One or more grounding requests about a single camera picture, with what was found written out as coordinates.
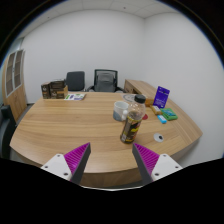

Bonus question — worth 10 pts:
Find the wooden shelf cabinet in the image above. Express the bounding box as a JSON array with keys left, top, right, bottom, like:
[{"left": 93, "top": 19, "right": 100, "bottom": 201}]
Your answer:
[{"left": 2, "top": 49, "right": 28, "bottom": 123}]

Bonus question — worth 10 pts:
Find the clear drink bottle black cap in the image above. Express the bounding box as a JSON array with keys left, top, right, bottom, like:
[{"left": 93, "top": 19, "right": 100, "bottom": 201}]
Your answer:
[{"left": 119, "top": 94, "right": 147, "bottom": 145}]

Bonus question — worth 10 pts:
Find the wooden side desk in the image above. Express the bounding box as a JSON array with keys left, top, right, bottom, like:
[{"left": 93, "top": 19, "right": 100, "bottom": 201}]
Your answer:
[{"left": 123, "top": 78, "right": 158, "bottom": 100}]

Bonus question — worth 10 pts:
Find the small dark brown box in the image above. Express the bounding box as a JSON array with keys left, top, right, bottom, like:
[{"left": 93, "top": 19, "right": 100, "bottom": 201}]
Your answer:
[{"left": 40, "top": 82, "right": 52, "bottom": 100}]

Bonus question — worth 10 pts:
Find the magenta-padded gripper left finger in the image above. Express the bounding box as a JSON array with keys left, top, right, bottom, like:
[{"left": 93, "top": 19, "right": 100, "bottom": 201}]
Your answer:
[{"left": 41, "top": 142, "right": 92, "bottom": 185}]

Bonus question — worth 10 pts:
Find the green and white leaflet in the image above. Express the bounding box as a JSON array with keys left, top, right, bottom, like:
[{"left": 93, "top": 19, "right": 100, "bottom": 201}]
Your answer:
[{"left": 64, "top": 93, "right": 87, "bottom": 102}]

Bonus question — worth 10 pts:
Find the orange cardboard box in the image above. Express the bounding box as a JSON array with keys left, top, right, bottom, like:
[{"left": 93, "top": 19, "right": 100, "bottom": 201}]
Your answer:
[{"left": 144, "top": 96, "right": 156, "bottom": 107}]

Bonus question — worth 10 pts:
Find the purple standing pouch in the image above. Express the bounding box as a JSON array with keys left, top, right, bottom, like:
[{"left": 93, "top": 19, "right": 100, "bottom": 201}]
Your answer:
[{"left": 152, "top": 85, "right": 171, "bottom": 109}]

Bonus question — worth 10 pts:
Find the wide dark brown box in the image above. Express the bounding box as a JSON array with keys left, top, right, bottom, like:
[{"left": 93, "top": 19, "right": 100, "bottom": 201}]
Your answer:
[{"left": 49, "top": 79, "right": 66, "bottom": 90}]

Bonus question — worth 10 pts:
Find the green flat package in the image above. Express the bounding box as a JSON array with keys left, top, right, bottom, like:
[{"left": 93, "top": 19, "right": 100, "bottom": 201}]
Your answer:
[{"left": 160, "top": 107, "right": 179, "bottom": 122}]

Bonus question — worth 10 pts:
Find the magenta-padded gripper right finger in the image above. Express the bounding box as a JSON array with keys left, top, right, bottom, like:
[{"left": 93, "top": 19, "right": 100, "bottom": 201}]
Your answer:
[{"left": 132, "top": 143, "right": 183, "bottom": 185}]

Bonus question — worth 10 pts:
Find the small blue box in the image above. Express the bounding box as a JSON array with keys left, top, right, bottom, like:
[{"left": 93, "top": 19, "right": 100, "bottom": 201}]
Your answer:
[{"left": 156, "top": 114, "right": 168, "bottom": 125}]

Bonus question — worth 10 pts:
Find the tan snack packet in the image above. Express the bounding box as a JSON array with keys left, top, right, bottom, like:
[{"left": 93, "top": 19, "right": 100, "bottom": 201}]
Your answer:
[{"left": 150, "top": 104, "right": 163, "bottom": 116}]

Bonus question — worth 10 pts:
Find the black padded office chair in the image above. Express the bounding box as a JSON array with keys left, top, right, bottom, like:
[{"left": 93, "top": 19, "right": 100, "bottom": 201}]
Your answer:
[{"left": 65, "top": 70, "right": 86, "bottom": 92}]

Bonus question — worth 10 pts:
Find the white and grey mug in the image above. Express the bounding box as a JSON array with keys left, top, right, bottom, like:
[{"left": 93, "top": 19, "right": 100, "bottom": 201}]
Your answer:
[{"left": 112, "top": 100, "right": 130, "bottom": 122}]

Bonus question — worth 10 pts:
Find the tan cardboard box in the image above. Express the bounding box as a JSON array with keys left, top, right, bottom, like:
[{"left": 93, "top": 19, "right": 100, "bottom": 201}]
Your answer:
[{"left": 49, "top": 85, "right": 69, "bottom": 100}]

